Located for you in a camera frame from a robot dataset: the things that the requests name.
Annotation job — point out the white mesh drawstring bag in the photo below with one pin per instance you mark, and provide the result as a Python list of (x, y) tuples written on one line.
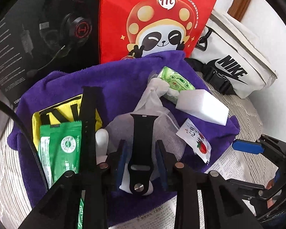
[(165, 128)]

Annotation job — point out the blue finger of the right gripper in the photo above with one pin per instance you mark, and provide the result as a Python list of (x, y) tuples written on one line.
[(247, 146), (245, 188)]

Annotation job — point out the red Haidilao paper bag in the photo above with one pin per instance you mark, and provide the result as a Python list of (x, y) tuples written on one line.
[(137, 28)]

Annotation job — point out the green tissue pack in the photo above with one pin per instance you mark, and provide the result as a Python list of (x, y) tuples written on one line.
[(177, 83)]

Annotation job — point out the black headset box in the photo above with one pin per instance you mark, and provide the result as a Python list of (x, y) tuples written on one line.
[(41, 36)]

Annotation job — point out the wooden door frame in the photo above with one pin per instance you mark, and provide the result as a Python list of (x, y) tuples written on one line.
[(238, 9)]

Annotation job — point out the yellow black pouch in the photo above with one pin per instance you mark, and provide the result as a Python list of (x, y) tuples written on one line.
[(66, 111)]

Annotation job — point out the purple towel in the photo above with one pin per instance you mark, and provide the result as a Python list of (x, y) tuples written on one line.
[(121, 85)]

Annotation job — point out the white sponge block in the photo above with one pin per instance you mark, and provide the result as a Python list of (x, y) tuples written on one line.
[(201, 104)]

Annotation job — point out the white Nike waist bag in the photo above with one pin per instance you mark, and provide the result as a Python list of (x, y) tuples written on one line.
[(228, 57)]

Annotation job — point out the white ketchup sachet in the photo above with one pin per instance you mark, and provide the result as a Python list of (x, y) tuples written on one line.
[(195, 139)]

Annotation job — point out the green wet wipe packet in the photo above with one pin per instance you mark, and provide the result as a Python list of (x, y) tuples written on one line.
[(59, 149)]

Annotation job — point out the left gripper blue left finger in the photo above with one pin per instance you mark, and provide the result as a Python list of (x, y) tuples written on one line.
[(122, 154)]

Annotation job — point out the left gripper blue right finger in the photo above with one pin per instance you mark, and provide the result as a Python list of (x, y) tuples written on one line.
[(160, 153)]

